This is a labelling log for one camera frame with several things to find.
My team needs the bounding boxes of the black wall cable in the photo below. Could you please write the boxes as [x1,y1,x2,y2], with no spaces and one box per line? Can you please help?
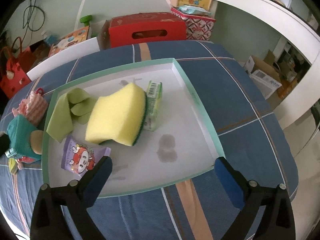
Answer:
[23,0,46,33]

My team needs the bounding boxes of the orange picture book box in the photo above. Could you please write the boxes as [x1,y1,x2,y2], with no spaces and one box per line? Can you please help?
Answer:
[48,25,91,57]

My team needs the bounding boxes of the blue plaid tablecloth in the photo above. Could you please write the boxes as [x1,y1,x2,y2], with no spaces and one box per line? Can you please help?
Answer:
[1,40,298,239]

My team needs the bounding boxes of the light green cloth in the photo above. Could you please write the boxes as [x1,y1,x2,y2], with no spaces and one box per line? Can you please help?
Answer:
[46,88,97,142]

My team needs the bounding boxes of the teal toy box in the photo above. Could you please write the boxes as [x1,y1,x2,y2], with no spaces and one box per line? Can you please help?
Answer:
[5,115,41,163]

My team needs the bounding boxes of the white desk shelf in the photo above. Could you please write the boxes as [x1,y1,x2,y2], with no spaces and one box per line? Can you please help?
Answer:
[212,0,319,128]

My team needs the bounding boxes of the purple snack packet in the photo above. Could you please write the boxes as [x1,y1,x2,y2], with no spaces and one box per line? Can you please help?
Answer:
[61,134,111,177]

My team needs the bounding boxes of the white foam board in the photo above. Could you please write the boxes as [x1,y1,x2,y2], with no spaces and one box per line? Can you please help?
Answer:
[27,37,100,81]

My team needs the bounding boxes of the red felt handbag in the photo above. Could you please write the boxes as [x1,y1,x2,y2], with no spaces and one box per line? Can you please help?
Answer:
[1,37,36,99]

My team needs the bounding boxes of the red pipe cleaner ornament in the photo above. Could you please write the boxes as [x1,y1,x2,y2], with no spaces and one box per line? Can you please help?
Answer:
[35,88,44,96]

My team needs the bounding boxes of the green dumbbell toy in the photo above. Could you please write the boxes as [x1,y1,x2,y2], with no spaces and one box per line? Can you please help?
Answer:
[79,15,93,27]

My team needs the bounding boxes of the cardboard box with label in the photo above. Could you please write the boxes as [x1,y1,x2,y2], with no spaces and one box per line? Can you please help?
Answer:
[243,56,282,99]

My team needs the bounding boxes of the yellow green sponge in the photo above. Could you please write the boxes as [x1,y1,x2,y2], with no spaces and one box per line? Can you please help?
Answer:
[85,83,146,146]

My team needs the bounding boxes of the pink white fuzzy sock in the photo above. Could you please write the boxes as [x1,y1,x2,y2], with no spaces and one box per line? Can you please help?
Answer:
[12,91,48,126]

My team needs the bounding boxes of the teal rimmed white tray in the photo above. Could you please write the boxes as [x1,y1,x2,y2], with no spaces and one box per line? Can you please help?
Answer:
[42,59,224,198]

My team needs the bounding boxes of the red cardboard box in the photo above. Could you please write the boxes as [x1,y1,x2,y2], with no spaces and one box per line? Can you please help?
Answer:
[108,12,186,48]

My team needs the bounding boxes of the green tissue pack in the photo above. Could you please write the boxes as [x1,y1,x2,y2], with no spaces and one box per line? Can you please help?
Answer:
[144,81,163,131]

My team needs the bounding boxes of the red white patterned tin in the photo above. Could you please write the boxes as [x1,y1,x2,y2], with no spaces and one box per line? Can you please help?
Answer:
[170,7,216,41]

